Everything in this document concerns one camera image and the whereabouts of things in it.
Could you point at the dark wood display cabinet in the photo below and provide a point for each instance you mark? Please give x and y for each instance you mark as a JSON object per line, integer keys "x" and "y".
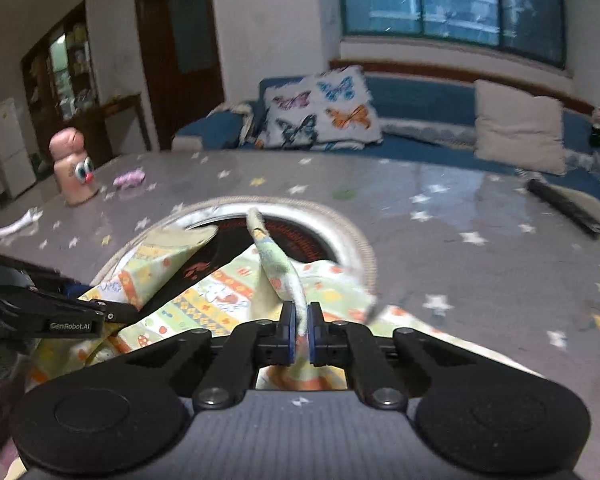
{"x": 60, "y": 84}

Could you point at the round table induction cooker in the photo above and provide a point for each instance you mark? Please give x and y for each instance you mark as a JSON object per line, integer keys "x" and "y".
{"x": 306, "y": 231}

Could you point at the blue bench sofa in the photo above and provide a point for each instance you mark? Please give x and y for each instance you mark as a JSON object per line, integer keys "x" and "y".
{"x": 422, "y": 120}

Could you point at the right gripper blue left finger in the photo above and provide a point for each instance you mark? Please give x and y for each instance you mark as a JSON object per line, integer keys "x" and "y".
{"x": 277, "y": 339}

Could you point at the patterned green children's garment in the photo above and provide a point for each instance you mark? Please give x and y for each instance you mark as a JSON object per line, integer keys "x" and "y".
{"x": 250, "y": 285}

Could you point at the striped blanket on sofa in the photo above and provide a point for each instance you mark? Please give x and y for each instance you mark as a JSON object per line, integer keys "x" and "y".
{"x": 245, "y": 112}

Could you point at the pink cartoon water bottle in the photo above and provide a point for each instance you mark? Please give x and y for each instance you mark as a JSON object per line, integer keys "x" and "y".
{"x": 73, "y": 168}

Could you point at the black long remote bar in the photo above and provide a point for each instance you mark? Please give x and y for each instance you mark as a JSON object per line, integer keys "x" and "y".
{"x": 576, "y": 214}

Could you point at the beige cushion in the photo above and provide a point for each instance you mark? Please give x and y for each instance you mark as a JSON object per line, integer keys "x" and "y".
{"x": 517, "y": 129}

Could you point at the white refrigerator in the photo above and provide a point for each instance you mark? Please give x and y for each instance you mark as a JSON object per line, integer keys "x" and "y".
{"x": 14, "y": 158}

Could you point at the small pink wrapped item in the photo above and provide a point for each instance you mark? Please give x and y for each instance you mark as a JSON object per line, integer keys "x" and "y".
{"x": 130, "y": 179}

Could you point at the white crumpled paper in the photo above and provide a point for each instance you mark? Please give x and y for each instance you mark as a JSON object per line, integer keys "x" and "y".
{"x": 30, "y": 217}

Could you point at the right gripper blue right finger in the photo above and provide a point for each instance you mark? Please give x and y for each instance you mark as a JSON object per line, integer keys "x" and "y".
{"x": 328, "y": 344}

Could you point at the butterfly print pillow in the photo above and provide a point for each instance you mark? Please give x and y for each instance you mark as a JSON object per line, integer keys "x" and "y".
{"x": 324, "y": 112}

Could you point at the dark wooden door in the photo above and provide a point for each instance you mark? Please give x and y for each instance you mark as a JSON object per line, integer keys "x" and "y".
{"x": 181, "y": 62}

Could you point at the green framed window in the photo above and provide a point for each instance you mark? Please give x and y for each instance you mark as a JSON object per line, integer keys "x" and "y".
{"x": 533, "y": 29}

